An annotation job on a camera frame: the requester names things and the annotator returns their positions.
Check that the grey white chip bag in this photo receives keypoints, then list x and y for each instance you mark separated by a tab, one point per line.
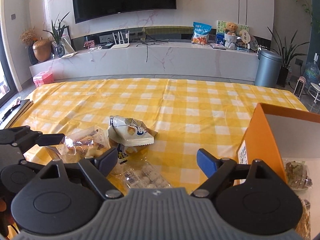
130	132

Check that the yellow checkered tablecloth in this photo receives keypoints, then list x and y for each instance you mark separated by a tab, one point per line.
187	115

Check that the round paper fan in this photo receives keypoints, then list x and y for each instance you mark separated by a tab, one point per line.
245	37

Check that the clear nut snack pack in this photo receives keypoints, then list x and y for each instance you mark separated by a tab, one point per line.
304	227

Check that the teddy bear in cup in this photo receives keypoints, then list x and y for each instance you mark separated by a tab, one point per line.
230	36

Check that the small white round stool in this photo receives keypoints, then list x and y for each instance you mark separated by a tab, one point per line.
314	92

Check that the orange cardboard box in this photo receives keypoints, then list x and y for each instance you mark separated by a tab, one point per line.
276	134

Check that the blue snack bag on console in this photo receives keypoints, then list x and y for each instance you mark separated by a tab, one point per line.
201	33

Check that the wrapped candies in box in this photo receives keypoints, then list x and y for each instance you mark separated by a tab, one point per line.
297	175

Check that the white wifi router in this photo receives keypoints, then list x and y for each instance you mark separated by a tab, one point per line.
120	41

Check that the blue water jug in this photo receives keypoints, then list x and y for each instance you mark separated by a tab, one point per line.
311	72

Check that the pink small heater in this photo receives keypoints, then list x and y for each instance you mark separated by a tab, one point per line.
299	86

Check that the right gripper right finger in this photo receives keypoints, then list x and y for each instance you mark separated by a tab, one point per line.
218	172

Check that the grey metal trash bin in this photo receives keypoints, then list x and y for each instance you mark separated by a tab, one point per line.
268	69

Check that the pink box on floor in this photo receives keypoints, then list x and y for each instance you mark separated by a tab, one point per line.
43	78

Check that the glass vase with plant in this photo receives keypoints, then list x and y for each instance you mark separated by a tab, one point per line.
57	30

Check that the brown gourd vase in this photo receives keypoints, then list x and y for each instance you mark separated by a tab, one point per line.
42	49

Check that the potted long-leaf plant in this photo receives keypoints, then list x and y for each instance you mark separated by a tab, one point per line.
287	52

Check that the mixed dried fruit bag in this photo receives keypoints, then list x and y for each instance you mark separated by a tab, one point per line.
88	143

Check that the clear quail egg pack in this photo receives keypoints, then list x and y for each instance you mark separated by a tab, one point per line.
137	173

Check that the white marble TV console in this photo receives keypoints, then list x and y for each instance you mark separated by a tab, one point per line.
172	58

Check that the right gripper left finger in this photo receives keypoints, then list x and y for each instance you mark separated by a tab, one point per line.
96	170

